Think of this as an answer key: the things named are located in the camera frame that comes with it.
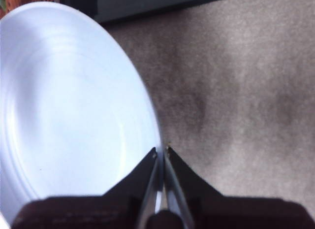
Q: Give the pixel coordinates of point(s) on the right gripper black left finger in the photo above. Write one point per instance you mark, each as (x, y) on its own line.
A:
(98, 211)

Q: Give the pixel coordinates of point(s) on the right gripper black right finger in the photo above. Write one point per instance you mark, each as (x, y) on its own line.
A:
(233, 211)

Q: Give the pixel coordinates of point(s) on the light blue round plate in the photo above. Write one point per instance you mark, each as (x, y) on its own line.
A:
(73, 91)

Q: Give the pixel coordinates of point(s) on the dark rectangular tray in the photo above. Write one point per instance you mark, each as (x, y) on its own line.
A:
(128, 5)

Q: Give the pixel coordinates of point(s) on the brown woven wicker basket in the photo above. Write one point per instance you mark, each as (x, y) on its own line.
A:
(27, 0)

